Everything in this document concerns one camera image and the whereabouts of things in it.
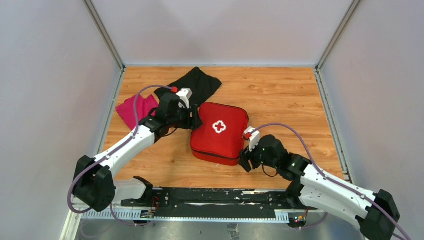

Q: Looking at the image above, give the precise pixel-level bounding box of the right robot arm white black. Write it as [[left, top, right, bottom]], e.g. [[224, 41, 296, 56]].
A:
[[239, 132, 400, 240]]

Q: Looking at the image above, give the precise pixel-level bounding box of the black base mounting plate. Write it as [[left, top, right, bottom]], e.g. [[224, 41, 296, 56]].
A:
[[119, 187, 315, 220]]

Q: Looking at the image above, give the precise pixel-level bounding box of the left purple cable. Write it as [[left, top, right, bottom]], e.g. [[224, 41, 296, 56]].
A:
[[67, 85, 173, 228]]

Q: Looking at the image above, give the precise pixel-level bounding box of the purple cable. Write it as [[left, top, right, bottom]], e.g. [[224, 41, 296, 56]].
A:
[[250, 122, 412, 240], [67, 85, 173, 228]]

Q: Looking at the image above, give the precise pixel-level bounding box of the pink cloth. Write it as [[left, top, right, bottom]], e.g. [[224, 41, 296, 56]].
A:
[[115, 94, 160, 131]]

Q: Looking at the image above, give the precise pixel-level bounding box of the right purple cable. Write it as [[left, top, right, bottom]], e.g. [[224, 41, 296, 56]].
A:
[[250, 122, 412, 240]]

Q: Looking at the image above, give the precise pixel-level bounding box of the red black medicine kit case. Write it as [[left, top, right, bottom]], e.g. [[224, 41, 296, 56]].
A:
[[189, 102, 249, 166]]

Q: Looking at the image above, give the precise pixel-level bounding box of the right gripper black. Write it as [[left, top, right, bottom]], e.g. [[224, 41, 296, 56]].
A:
[[237, 138, 279, 172]]

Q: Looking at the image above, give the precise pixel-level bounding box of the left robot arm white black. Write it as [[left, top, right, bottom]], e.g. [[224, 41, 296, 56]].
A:
[[69, 88, 202, 212]]

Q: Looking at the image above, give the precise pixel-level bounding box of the black cloth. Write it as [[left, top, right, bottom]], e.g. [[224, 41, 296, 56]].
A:
[[168, 67, 222, 108]]

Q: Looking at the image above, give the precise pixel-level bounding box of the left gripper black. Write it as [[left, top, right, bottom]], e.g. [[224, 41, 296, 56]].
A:
[[168, 103, 203, 130]]

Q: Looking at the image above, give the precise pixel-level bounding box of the aluminium frame rail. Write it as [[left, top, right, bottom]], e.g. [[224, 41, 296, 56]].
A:
[[59, 185, 375, 240]]

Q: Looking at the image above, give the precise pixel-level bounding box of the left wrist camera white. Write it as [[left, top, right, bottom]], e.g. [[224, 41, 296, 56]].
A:
[[170, 86, 193, 110]]

